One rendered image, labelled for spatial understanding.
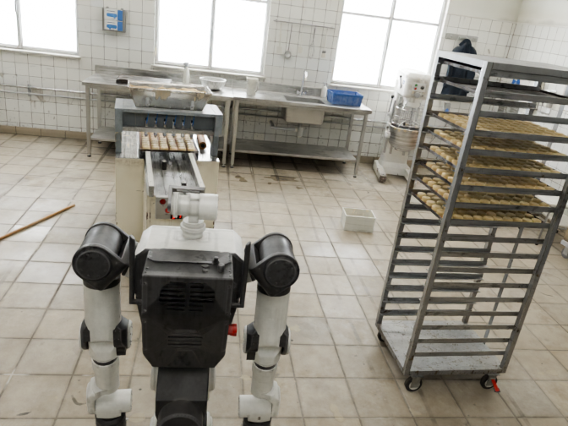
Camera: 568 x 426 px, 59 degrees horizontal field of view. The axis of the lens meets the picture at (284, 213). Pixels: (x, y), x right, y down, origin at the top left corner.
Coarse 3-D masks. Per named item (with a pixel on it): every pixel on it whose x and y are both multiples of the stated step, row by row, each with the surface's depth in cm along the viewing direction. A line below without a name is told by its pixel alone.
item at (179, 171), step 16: (144, 160) 346; (160, 160) 350; (176, 160) 354; (144, 176) 340; (160, 176) 320; (176, 176) 324; (192, 176) 327; (144, 192) 338; (160, 192) 294; (144, 208) 336; (144, 224) 334; (160, 224) 297; (176, 224) 300
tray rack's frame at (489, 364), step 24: (528, 72) 221; (552, 72) 223; (552, 240) 260; (528, 288) 273; (384, 336) 308; (408, 336) 310; (432, 336) 313; (456, 336) 317; (432, 360) 291; (456, 360) 294; (480, 360) 297; (504, 360) 290
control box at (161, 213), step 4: (156, 196) 288; (160, 196) 289; (164, 196) 289; (156, 200) 288; (160, 200) 288; (156, 204) 289; (160, 204) 289; (164, 204) 290; (156, 208) 290; (160, 208) 290; (164, 208) 291; (156, 212) 291; (160, 212) 291; (164, 212) 292; (156, 216) 292; (160, 216) 292; (164, 216) 293; (168, 216) 294; (184, 216) 296
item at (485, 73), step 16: (480, 80) 220; (480, 96) 222; (464, 144) 231; (464, 160) 233; (448, 208) 242; (448, 224) 245; (432, 272) 255; (432, 288) 259; (416, 320) 269; (416, 336) 270
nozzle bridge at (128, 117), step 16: (128, 112) 342; (144, 112) 336; (160, 112) 339; (176, 112) 342; (192, 112) 345; (208, 112) 352; (128, 128) 341; (144, 128) 344; (160, 128) 347; (176, 128) 352; (208, 128) 361
